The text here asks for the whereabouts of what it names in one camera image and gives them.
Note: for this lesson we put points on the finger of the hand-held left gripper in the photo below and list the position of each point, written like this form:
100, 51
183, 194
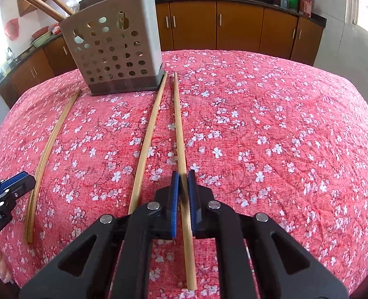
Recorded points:
23, 190
12, 180

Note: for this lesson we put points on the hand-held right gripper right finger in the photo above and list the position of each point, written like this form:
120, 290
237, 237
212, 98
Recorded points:
192, 199

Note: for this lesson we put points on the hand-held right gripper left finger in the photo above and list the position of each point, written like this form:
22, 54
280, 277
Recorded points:
174, 205

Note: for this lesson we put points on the perforated plastic utensil holder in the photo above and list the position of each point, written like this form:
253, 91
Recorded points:
109, 53

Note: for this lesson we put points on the red floral tablecloth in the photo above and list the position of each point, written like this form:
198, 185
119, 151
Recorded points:
265, 130

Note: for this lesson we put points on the metal faucet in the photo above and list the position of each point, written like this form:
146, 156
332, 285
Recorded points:
10, 53

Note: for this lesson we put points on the green basin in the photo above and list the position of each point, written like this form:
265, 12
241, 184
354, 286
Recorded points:
43, 41

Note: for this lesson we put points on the red basin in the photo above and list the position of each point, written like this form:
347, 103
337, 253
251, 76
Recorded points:
41, 32

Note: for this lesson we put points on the red and white plastic bag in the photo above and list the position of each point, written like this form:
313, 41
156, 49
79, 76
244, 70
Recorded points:
56, 28

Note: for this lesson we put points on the wooden base cabinets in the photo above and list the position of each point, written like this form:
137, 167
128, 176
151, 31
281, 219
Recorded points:
240, 25

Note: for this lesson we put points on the black kitchen countertop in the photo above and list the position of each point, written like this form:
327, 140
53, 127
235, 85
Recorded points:
265, 3

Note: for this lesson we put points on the small blue box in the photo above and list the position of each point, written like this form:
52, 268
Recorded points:
284, 2

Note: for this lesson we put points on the green box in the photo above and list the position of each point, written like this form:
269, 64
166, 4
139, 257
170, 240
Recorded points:
292, 0

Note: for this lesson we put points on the red box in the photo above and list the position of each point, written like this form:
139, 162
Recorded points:
305, 3

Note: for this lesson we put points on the red plastic bag on wall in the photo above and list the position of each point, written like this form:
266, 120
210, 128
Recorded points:
12, 28

